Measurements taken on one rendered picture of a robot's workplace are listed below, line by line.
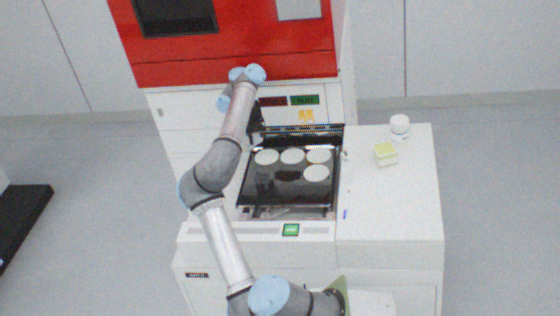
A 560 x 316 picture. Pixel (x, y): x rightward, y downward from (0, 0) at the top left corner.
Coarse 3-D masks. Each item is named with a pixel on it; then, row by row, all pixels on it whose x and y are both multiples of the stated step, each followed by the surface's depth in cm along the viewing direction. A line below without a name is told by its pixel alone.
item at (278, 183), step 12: (252, 156) 233; (252, 168) 227; (264, 168) 226; (276, 168) 224; (288, 168) 224; (300, 168) 222; (252, 180) 221; (264, 180) 220; (276, 180) 219; (288, 180) 218; (300, 180) 217; (324, 180) 215; (252, 192) 216; (264, 192) 215; (276, 192) 214; (288, 192) 213; (300, 192) 212; (312, 192) 211; (324, 192) 210; (240, 204) 211; (252, 204) 210; (264, 204) 210; (276, 204) 209; (288, 204) 208
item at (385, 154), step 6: (372, 144) 206; (378, 144) 206; (384, 144) 205; (390, 144) 204; (378, 150) 203; (384, 150) 202; (390, 150) 202; (396, 150) 201; (378, 156) 201; (384, 156) 201; (390, 156) 201; (396, 156) 202; (378, 162) 203; (384, 162) 203; (390, 162) 203; (396, 162) 204
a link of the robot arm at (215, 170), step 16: (256, 64) 189; (240, 80) 187; (256, 80) 186; (240, 96) 181; (240, 112) 177; (224, 128) 172; (240, 128) 174; (224, 144) 166; (240, 144) 170; (208, 160) 165; (224, 160) 165; (208, 176) 164; (224, 176) 165
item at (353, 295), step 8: (320, 288) 186; (352, 296) 181; (360, 296) 181; (368, 296) 181; (376, 296) 180; (384, 296) 180; (392, 296) 179; (352, 304) 179; (360, 304) 179; (368, 304) 178; (376, 304) 178; (384, 304) 177; (392, 304) 177; (352, 312) 177; (360, 312) 176; (368, 312) 176; (376, 312) 175; (384, 312) 175; (392, 312) 175
